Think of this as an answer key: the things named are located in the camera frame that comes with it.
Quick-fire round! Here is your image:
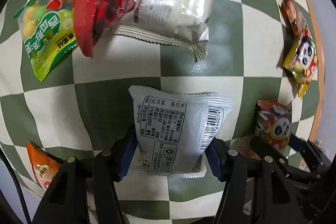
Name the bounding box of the orange panda snack bag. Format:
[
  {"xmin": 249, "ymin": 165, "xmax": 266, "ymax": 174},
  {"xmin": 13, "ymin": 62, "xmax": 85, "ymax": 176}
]
[{"xmin": 255, "ymin": 100, "xmax": 292, "ymax": 152}]

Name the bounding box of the green checkered blanket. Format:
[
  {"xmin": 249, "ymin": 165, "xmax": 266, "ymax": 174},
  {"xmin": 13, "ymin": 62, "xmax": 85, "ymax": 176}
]
[{"xmin": 0, "ymin": 0, "xmax": 326, "ymax": 224}]

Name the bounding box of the brown nut snack bag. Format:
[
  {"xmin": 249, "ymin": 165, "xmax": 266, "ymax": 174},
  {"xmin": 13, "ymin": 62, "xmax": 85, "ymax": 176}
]
[{"xmin": 280, "ymin": 0, "xmax": 307, "ymax": 38}]

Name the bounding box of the orange snack packet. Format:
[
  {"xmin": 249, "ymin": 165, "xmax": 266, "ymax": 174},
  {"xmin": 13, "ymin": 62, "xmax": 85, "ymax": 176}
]
[{"xmin": 26, "ymin": 143, "xmax": 61, "ymax": 189}]

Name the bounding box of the large white wafer packet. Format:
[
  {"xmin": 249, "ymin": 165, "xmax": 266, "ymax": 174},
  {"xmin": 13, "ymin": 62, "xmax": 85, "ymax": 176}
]
[{"xmin": 115, "ymin": 0, "xmax": 213, "ymax": 61}]

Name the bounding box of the yellow panda snack bag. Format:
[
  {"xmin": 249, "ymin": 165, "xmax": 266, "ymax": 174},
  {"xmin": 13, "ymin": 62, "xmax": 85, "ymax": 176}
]
[{"xmin": 283, "ymin": 26, "xmax": 318, "ymax": 99}]

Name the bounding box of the green fruit candy bag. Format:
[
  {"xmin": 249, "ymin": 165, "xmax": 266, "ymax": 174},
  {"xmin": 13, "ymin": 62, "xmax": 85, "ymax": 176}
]
[{"xmin": 14, "ymin": 0, "xmax": 77, "ymax": 82}]

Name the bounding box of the white silver snack packet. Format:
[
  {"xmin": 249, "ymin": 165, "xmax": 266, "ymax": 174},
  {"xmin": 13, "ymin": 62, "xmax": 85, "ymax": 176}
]
[{"xmin": 129, "ymin": 85, "xmax": 234, "ymax": 178}]

